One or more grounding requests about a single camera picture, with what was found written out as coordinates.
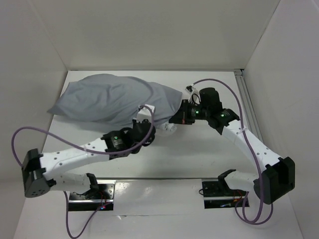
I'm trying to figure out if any white pillow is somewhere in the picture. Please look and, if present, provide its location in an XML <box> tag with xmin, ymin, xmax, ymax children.
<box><xmin>155</xmin><ymin>90</ymin><xmax>189</xmax><ymax>136</ymax></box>

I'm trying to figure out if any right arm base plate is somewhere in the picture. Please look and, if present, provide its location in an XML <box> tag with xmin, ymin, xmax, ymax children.
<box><xmin>198</xmin><ymin>180</ymin><xmax>246</xmax><ymax>209</ymax></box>

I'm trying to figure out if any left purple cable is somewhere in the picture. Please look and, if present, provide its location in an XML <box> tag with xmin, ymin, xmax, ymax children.
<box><xmin>11</xmin><ymin>105</ymin><xmax>155</xmax><ymax>239</ymax></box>

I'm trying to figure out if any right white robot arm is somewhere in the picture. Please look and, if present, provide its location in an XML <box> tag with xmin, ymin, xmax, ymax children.
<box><xmin>169</xmin><ymin>86</ymin><xmax>296</xmax><ymax>205</ymax></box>

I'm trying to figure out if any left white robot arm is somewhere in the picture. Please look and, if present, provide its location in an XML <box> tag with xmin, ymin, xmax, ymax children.
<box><xmin>21</xmin><ymin>105</ymin><xmax>156</xmax><ymax>199</ymax></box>

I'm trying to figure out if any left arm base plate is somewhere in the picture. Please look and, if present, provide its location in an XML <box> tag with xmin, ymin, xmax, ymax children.
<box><xmin>68</xmin><ymin>179</ymin><xmax>115</xmax><ymax>212</ymax></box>

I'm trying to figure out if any grey pillowcase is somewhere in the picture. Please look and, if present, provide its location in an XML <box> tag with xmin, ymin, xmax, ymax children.
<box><xmin>48</xmin><ymin>74</ymin><xmax>182</xmax><ymax>126</ymax></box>

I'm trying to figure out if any aluminium frame rail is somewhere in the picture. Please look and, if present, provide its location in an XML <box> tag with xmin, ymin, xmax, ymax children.
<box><xmin>233</xmin><ymin>68</ymin><xmax>275</xmax><ymax>177</ymax></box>

